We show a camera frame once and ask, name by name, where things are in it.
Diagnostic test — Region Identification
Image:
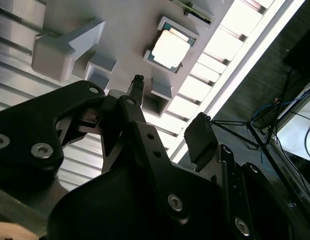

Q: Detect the silver CPU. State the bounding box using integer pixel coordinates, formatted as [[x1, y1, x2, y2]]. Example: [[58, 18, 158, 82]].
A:
[[147, 23, 197, 73]]

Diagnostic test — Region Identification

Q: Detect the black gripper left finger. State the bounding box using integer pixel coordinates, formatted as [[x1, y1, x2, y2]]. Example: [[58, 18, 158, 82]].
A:
[[0, 73, 192, 222]]

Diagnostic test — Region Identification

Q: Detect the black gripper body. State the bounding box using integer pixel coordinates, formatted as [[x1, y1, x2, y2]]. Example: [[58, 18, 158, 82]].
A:
[[46, 163, 234, 240]]

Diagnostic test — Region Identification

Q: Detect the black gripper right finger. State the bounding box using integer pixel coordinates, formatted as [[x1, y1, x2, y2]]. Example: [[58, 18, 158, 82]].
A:
[[184, 112, 304, 240]]

